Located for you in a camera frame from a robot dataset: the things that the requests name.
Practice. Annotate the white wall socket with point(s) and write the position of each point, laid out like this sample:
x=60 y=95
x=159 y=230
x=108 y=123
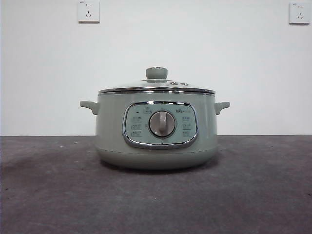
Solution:
x=89 y=12
x=300 y=13

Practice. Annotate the sage green electric pot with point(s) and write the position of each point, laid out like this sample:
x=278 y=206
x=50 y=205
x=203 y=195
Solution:
x=112 y=126

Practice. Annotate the glass lid with green knob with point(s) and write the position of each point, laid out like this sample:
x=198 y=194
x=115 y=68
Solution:
x=156 y=73

